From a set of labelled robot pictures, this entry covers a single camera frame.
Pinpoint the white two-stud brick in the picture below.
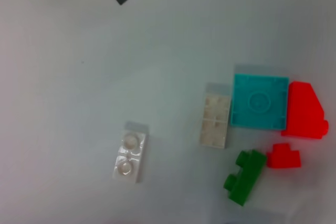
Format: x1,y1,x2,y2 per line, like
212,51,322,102
111,121,150,184
199,83,232,149

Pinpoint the teal square brick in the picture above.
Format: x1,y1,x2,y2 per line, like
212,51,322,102
230,73,290,131

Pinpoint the red-orange sloped brick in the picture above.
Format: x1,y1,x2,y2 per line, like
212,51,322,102
280,81,330,140

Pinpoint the green two-stud brick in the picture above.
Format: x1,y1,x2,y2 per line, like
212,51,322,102
223,149,268,207

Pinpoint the small red studded brick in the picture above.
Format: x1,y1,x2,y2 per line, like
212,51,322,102
266,143,302,169

